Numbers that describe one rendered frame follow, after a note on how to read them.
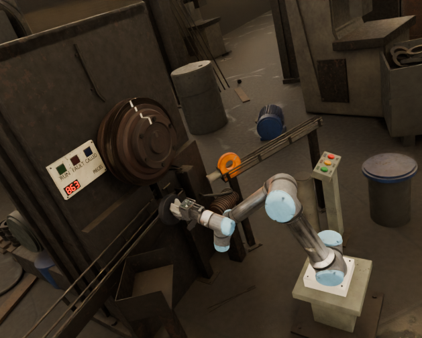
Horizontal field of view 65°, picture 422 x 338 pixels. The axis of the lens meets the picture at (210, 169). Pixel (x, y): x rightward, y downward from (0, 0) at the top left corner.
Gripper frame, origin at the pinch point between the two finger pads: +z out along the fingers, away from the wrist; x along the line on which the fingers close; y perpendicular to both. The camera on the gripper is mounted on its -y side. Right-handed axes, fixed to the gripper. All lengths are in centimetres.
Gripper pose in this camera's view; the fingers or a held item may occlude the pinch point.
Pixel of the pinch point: (170, 206)
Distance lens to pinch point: 168.6
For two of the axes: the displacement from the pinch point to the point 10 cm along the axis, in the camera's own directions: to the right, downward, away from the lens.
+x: -5.2, 5.5, -6.6
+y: -0.6, -7.9, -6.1
